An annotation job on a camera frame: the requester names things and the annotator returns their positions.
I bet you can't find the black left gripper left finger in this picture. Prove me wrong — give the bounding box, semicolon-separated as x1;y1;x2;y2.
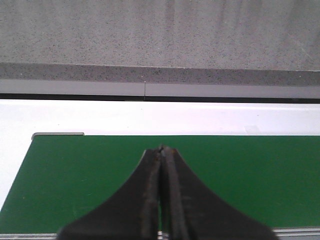
56;149;161;240

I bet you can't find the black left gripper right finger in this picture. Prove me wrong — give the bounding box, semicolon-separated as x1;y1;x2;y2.
160;146;277;240

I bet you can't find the green conveyor belt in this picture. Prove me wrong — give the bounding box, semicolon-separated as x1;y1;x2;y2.
0;135;320;234

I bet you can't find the aluminium conveyor side rail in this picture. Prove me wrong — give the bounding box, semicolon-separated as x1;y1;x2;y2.
0;226;320;240

